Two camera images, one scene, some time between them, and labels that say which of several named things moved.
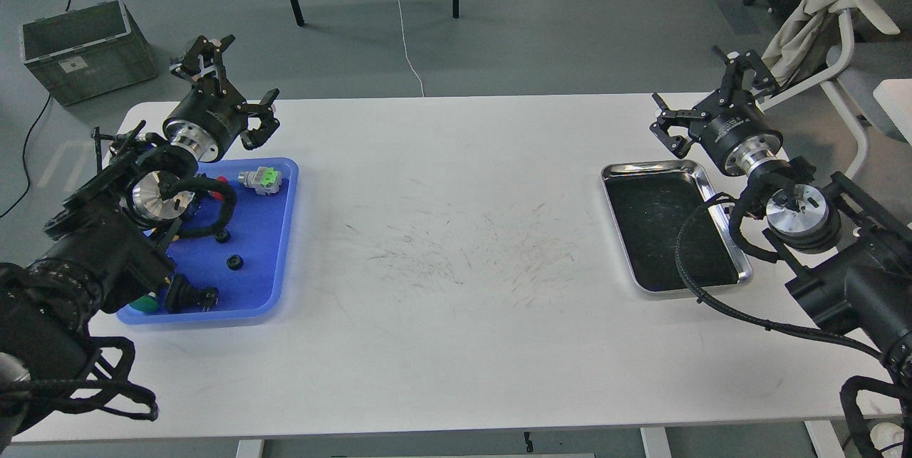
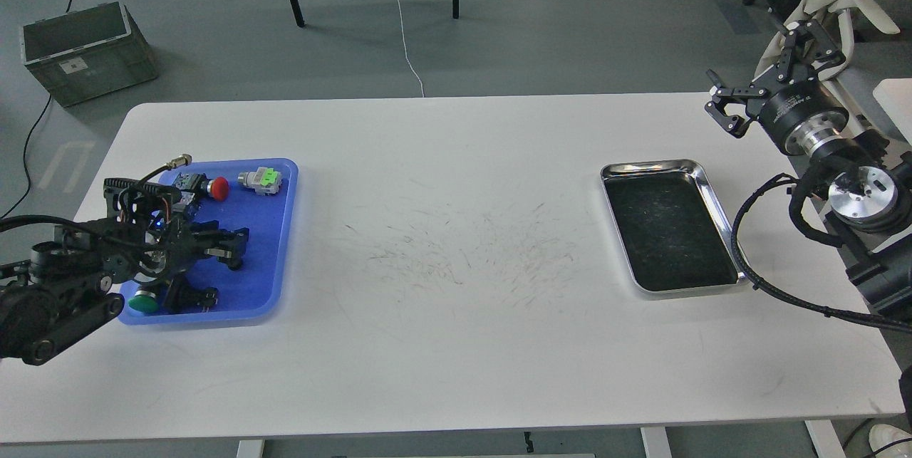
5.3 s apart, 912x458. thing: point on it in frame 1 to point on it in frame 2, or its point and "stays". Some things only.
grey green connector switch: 265,180 stays
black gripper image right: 729,125 to 802,115
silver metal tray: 648,199 stays
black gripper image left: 211,117 to 151,251
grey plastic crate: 87,53 stays
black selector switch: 182,296 stays
